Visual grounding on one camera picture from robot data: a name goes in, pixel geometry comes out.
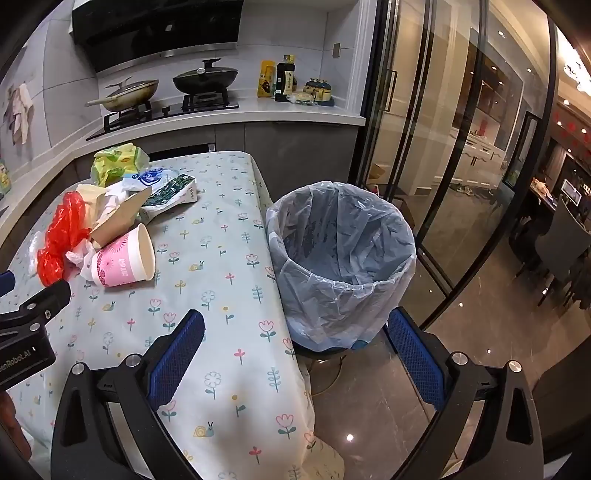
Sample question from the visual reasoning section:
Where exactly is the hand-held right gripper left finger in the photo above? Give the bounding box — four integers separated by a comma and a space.
50, 309, 206, 480

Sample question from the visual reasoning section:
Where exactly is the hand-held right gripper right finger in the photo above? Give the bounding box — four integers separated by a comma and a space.
385, 306, 546, 480

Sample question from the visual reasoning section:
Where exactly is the white plastic bag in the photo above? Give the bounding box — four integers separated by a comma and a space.
65, 237, 100, 281

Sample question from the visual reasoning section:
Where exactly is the red plastic bag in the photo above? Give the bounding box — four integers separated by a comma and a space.
37, 191, 93, 286

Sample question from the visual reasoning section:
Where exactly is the pink paper cup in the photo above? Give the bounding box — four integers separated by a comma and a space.
91, 224, 155, 288

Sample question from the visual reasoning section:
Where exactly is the brown cardboard piece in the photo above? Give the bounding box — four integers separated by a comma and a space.
89, 186, 153, 247

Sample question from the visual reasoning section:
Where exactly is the cream paper wrapper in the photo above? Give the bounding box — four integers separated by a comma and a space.
74, 182, 121, 222

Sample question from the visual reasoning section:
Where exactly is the white tissue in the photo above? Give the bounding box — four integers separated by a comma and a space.
99, 191, 127, 220

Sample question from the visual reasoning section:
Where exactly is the trash bin with clear liner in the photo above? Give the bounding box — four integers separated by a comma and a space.
265, 181, 417, 352

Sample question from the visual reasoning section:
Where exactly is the yellow green tissue pack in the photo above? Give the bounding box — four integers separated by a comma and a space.
91, 143, 151, 185

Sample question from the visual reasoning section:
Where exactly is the blue white plastic packet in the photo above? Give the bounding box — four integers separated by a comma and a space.
122, 167, 181, 192

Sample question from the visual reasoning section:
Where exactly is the green foil packet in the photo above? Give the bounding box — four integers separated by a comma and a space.
139, 174, 198, 224

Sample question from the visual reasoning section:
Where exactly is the person's left hand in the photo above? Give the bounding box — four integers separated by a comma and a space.
0, 392, 33, 462

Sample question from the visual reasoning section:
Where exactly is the floral tablecloth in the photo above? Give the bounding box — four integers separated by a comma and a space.
7, 150, 347, 480

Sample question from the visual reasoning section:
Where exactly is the cream hanging cloth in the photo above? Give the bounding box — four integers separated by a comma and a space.
14, 83, 35, 146

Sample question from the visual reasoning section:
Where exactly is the purple hanging cloth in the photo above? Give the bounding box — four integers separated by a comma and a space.
4, 85, 21, 134

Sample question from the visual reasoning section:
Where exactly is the grey dining chair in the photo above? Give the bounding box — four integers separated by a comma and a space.
536, 198, 591, 305

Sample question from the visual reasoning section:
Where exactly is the black built-in appliance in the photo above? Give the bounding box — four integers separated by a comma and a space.
141, 142, 218, 162

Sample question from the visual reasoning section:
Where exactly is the black gas stove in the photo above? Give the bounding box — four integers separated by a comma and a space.
85, 90, 241, 141

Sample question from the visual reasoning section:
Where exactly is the glass sliding door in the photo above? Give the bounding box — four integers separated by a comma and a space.
351, 0, 561, 324

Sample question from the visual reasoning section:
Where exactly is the cream wok with lid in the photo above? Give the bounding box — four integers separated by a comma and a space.
87, 78, 160, 113

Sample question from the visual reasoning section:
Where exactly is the white sideboard cabinet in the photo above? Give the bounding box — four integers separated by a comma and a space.
455, 129, 504, 162

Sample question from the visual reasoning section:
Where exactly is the black wok with lid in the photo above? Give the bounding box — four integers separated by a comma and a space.
172, 58, 239, 95

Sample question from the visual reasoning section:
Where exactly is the white kitchen countertop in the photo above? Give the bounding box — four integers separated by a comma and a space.
0, 92, 366, 241

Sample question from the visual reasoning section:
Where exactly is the spice jar set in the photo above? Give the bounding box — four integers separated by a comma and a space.
303, 78, 334, 106

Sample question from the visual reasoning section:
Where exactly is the yellow seasoning packet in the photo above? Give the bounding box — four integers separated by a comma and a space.
257, 60, 276, 99

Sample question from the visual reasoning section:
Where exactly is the black range hood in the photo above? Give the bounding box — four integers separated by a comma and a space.
71, 0, 245, 73

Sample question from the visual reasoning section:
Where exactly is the dark soy sauce bottle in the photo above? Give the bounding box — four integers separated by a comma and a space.
274, 54, 297, 102

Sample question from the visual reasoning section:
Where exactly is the ceiling lamp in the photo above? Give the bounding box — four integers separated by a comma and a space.
561, 44, 591, 97

